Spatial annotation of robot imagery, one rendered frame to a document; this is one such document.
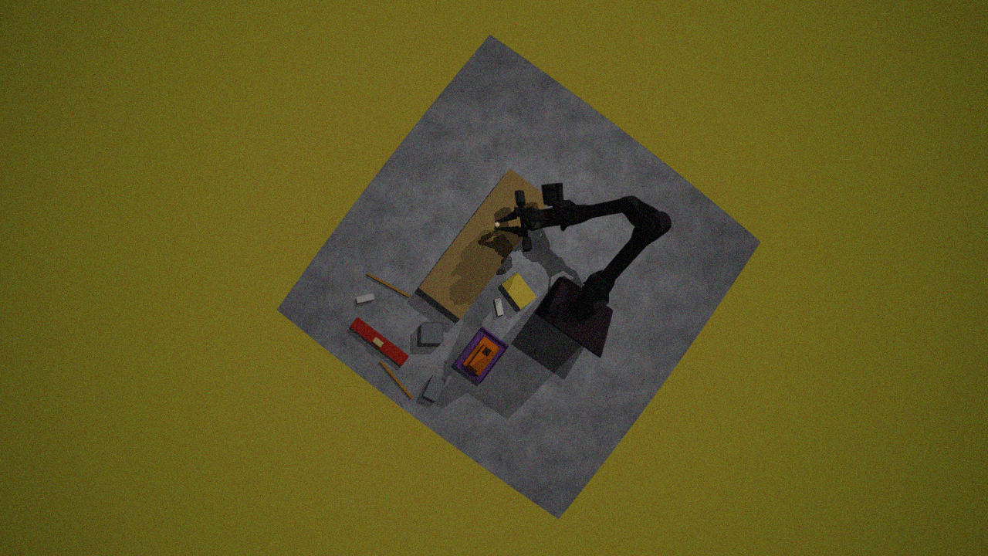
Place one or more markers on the red flat block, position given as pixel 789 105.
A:
pixel 364 330

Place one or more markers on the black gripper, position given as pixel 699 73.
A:
pixel 522 231

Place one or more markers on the yellow rectangular block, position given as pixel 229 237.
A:
pixel 517 288

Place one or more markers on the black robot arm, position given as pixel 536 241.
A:
pixel 649 224

